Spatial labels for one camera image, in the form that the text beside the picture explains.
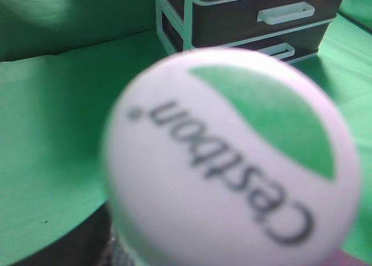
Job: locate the green cloth table cover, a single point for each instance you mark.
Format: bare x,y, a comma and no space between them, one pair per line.
64,63

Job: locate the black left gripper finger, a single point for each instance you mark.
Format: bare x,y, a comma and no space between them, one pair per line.
87,243

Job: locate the white plastic drawer cabinet frame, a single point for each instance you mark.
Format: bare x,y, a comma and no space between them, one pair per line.
187,22

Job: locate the white cap water bottle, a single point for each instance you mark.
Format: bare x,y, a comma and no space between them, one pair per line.
228,157

